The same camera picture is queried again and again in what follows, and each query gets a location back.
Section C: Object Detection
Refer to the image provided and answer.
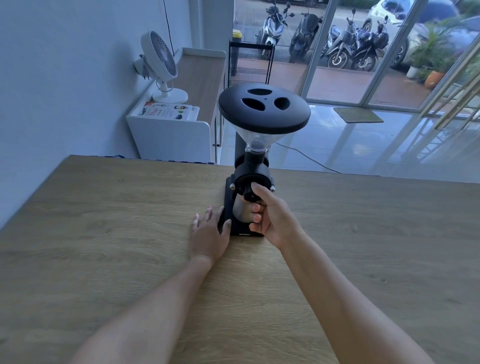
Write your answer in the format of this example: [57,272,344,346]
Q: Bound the person's right hand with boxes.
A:
[249,182,301,251]

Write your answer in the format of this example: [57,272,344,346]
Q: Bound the person's left hand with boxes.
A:
[188,205,233,265]

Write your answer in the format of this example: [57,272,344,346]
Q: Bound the steel grounds cup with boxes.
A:
[231,195,263,228]

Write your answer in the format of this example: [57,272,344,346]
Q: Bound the black coffee grinder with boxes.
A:
[217,83,312,238]

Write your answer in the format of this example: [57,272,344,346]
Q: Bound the person's left forearm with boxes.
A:
[69,255,215,364]

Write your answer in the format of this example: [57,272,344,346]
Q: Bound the person's right forearm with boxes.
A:
[279,232,436,364]

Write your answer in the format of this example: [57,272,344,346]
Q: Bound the white wooden-top sideboard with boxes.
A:
[125,47,228,165]

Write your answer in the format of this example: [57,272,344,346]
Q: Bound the grey door mat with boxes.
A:
[333,107,385,124]

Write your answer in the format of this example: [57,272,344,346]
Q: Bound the white illustrated book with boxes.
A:
[136,102,201,122]

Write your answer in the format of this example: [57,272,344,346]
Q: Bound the black metal rack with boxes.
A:
[227,39,276,89]

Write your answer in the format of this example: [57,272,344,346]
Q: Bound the white framed glass door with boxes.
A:
[301,0,430,112]

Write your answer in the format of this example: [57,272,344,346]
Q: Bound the black scooter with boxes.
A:
[288,8,324,64]

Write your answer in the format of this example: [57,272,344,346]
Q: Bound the blue motorbike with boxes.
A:
[320,9,361,70]

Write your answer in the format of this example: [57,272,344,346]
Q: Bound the white scooter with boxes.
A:
[256,1,296,58]

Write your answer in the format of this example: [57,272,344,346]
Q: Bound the white desk fan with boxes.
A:
[133,30,189,105]

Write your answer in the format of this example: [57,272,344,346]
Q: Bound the dark motorbike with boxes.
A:
[350,15,391,72]

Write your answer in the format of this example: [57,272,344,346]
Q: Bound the orange plant pot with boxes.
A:
[424,69,448,90]

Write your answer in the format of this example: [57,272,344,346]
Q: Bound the wooden slats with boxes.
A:
[419,56,480,131]

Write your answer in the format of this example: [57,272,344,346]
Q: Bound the white car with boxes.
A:
[361,0,467,70]

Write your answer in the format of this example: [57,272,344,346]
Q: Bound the green potted plant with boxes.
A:
[406,20,456,80]

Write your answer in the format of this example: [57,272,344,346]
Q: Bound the black wall cable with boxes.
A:
[162,0,176,57]

